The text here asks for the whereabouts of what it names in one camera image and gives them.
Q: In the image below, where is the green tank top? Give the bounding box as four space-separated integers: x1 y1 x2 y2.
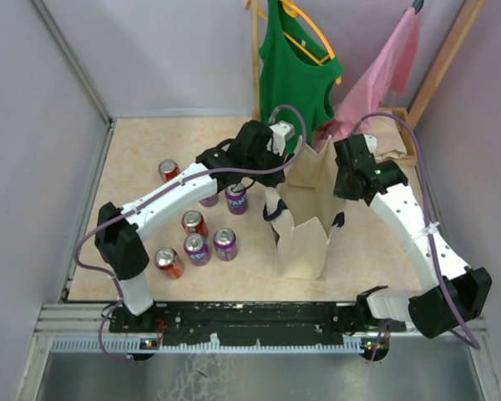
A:
259 1 343 144

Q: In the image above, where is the beige canvas tote bag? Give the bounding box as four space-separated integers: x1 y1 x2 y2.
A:
262 140 346 281

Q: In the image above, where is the beige folded cloth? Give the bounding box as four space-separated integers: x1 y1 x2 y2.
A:
369 115 407 160

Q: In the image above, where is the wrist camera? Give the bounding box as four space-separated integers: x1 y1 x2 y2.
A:
363 134 377 154
266 121 295 156

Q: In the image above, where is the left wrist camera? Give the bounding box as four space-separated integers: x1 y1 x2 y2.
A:
266 121 295 156

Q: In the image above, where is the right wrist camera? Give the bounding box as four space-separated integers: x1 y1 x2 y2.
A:
363 134 377 154

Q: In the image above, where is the purple Fanta can lower right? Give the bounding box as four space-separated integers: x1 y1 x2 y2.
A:
213 228 238 261

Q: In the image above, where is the wooden clothes rack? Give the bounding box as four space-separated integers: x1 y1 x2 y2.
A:
245 0 487 161

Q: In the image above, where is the purple Fanta can middle right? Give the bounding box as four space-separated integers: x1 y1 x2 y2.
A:
225 188 248 215

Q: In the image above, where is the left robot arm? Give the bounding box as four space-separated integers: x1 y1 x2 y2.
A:
94 120 294 332

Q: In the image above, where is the red coke can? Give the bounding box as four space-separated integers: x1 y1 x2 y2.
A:
154 247 185 280
181 210 209 238
158 159 180 182

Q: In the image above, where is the yellow clothes hanger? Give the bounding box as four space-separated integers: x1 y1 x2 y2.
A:
245 0 343 86

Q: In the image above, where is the purple fanta can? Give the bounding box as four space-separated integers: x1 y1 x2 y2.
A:
183 233 211 266
213 228 238 261
225 188 248 215
200 194 219 207

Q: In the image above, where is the purple Fanta can lower left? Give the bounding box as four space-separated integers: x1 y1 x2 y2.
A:
183 233 211 266

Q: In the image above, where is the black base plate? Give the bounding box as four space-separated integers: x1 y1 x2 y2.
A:
109 302 384 346

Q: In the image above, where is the purple Fanta can middle left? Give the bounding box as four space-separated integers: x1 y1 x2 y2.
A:
200 194 219 207

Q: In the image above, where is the pink shirt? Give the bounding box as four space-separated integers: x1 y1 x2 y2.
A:
313 1 423 150

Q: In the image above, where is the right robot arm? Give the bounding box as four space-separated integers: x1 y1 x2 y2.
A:
334 135 492 338

